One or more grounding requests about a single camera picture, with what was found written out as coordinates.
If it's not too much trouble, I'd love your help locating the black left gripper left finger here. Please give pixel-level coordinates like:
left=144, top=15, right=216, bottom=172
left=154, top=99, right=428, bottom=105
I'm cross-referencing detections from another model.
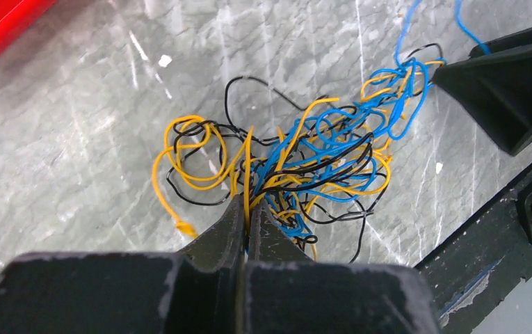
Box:
left=0, top=196, right=245, bottom=333

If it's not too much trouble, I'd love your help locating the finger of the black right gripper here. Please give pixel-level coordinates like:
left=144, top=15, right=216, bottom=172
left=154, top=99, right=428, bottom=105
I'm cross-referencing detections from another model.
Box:
left=433, top=27, right=532, bottom=156

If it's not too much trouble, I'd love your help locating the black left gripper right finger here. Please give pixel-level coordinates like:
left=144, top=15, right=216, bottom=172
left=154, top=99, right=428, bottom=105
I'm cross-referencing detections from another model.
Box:
left=242, top=202, right=441, bottom=333

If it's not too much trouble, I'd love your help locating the black wire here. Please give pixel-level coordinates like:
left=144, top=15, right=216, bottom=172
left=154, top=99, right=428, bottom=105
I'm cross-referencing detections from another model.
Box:
left=166, top=42, right=445, bottom=264

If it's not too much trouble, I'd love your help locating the blue wire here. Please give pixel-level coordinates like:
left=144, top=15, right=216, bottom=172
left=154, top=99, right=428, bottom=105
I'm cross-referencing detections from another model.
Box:
left=247, top=0, right=492, bottom=241

